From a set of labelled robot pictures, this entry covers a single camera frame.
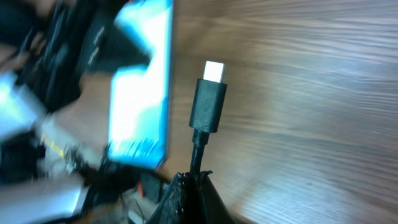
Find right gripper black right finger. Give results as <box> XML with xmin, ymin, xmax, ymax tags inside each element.
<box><xmin>198</xmin><ymin>170</ymin><xmax>236</xmax><ymax>224</ymax></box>

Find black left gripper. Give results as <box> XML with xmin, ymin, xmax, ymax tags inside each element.
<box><xmin>1</xmin><ymin>0</ymin><xmax>152</xmax><ymax>106</ymax></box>

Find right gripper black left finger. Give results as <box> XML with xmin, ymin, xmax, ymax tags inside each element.
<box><xmin>146</xmin><ymin>173</ymin><xmax>186</xmax><ymax>224</ymax></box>

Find blue Samsung Galaxy smartphone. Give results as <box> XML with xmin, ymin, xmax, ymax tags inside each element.
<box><xmin>107</xmin><ymin>0</ymin><xmax>174</xmax><ymax>170</ymax></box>

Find black USB charging cable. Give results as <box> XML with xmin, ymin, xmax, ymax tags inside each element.
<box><xmin>185</xmin><ymin>60</ymin><xmax>228</xmax><ymax>224</ymax></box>

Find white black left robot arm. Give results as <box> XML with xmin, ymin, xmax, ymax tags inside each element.
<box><xmin>1</xmin><ymin>1</ymin><xmax>149</xmax><ymax>223</ymax></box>

